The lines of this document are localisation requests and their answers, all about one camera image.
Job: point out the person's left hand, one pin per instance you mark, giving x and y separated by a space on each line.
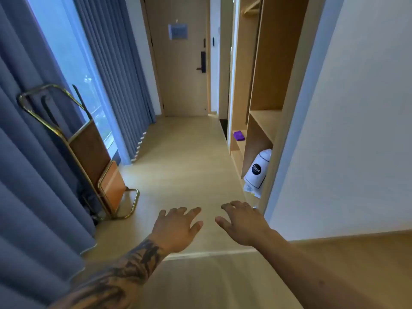
173 231

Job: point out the person's right hand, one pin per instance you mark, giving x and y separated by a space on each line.
246 226

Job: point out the purple cleaning cloth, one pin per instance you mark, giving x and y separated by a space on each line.
239 135

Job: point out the person's left forearm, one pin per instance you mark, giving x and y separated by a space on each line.
122 276

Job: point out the person's right forearm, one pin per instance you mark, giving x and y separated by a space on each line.
315 276

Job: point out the wooden entrance door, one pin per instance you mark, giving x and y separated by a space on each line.
180 80

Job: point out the light wooden wardrobe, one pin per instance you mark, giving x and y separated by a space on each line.
276 61

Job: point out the black door lock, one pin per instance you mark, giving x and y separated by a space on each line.
203 62

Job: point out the framed door notice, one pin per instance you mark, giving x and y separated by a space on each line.
177 32

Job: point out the white bag with black label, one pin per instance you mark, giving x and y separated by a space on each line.
257 176

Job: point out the folded gold luggage rack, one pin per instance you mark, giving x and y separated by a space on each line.
90 151

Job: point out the blue pleated curtain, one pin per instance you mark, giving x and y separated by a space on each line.
119 77
32 189

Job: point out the glass window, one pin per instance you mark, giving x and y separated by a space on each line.
67 61

